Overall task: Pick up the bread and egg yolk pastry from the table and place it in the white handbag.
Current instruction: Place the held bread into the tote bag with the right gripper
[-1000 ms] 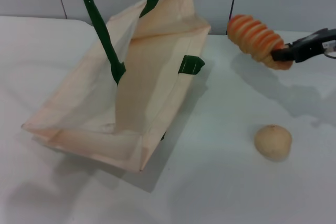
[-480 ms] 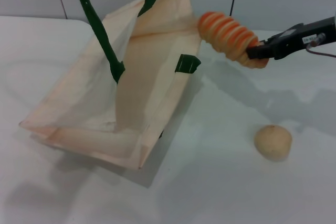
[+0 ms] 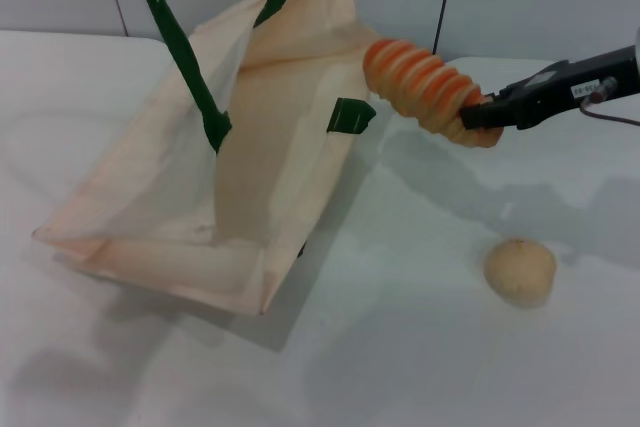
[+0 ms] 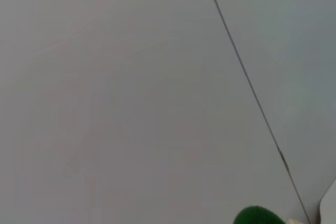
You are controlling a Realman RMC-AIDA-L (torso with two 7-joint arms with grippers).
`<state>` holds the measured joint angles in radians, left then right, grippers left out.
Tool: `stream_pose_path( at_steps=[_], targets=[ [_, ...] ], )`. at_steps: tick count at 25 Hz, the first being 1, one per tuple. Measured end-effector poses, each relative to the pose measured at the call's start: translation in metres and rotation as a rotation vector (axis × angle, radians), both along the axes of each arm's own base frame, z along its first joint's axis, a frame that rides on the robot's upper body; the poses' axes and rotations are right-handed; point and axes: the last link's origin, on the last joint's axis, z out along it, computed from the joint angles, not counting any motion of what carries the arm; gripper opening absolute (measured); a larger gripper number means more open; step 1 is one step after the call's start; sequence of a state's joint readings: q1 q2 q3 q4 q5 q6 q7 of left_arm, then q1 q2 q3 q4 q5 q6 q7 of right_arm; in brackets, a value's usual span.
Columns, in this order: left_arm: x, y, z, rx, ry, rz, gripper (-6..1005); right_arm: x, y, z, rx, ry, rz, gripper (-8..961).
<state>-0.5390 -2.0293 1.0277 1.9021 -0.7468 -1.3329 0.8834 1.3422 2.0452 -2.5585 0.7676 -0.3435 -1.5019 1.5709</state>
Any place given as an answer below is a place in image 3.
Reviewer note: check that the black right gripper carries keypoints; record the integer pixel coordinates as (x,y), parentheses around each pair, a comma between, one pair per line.
(555,92)

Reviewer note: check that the orange striped spiral bread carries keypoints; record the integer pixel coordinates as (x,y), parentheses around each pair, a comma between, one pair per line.
(425,87)

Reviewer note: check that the round beige egg yolk pastry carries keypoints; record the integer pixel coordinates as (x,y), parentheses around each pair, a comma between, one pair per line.
(520,272)

